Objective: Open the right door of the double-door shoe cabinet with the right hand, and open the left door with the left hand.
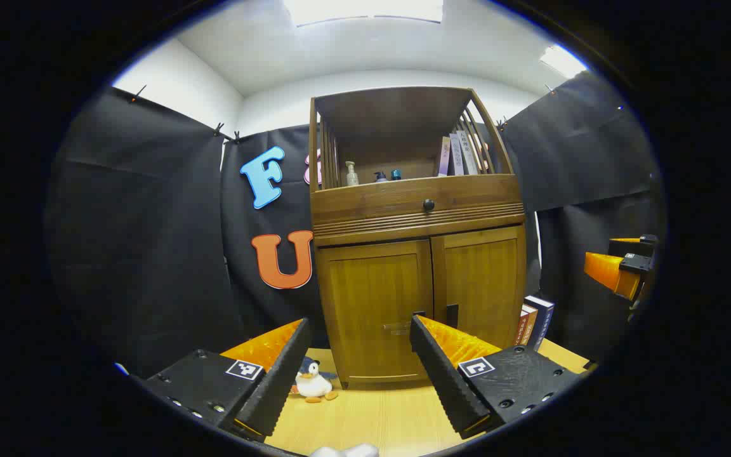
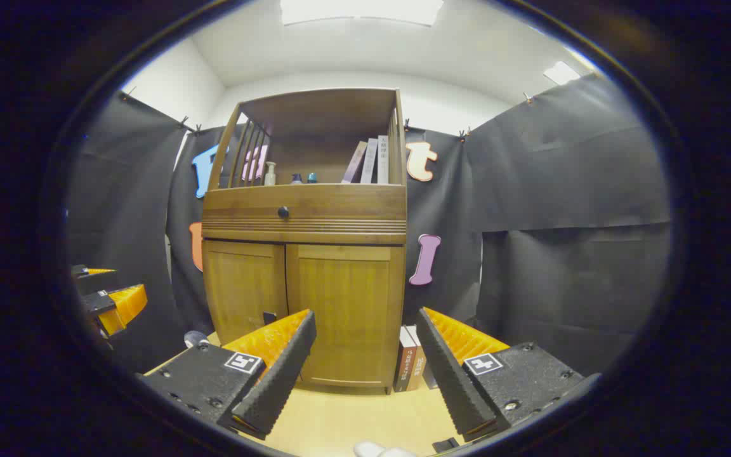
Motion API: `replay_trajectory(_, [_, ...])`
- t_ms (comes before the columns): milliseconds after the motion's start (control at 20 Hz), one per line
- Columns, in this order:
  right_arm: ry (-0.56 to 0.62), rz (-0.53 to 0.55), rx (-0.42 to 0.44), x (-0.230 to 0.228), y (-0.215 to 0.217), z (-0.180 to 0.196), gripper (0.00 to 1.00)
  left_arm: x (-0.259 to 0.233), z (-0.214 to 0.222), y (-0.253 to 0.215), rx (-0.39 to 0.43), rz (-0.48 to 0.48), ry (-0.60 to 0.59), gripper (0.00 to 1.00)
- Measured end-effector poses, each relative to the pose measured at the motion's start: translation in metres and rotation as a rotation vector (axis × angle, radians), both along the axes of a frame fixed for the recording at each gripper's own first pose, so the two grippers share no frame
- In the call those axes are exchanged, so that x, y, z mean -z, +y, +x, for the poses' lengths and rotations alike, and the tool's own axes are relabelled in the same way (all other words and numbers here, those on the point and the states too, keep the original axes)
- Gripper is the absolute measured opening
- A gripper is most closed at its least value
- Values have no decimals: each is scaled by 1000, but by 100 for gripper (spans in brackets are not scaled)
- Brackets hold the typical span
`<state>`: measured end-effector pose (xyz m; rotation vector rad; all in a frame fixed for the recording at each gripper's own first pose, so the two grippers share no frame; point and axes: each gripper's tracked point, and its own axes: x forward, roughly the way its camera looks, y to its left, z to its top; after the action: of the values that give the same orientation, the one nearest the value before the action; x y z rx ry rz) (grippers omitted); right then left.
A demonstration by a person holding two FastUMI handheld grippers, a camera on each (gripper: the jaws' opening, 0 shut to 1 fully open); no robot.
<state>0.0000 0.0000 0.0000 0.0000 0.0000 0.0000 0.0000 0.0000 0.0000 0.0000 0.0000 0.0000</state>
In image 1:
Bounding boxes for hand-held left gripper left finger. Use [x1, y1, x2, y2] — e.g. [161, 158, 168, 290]
[129, 317, 312, 443]

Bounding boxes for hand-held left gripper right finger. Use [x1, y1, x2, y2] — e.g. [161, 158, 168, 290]
[409, 313, 585, 440]

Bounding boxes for wooden cabinet door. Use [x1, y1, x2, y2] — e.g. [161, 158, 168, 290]
[430, 225, 527, 350]
[316, 240, 435, 387]

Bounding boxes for wooden double-door shoe cabinet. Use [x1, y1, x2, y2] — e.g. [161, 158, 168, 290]
[308, 87, 527, 390]

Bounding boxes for penguin plush toy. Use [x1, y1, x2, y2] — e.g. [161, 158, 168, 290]
[294, 357, 339, 404]

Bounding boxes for navy hardcover book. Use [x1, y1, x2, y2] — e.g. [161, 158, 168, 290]
[525, 295, 555, 352]

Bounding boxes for tan hardcover book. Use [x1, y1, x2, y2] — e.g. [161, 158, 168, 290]
[520, 303, 539, 347]

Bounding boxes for white book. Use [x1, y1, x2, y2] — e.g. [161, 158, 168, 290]
[456, 130, 480, 175]

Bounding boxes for grey book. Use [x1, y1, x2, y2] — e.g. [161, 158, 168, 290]
[449, 133, 465, 176]

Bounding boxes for wooden drawer with black knob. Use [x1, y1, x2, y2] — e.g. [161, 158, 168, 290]
[310, 174, 525, 226]

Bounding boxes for black backdrop cloth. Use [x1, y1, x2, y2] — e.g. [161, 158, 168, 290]
[45, 70, 664, 378]

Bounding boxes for small ceiling light panel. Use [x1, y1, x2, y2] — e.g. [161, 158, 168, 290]
[539, 44, 588, 80]

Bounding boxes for large ceiling light panel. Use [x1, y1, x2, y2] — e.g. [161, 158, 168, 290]
[283, 0, 444, 27]

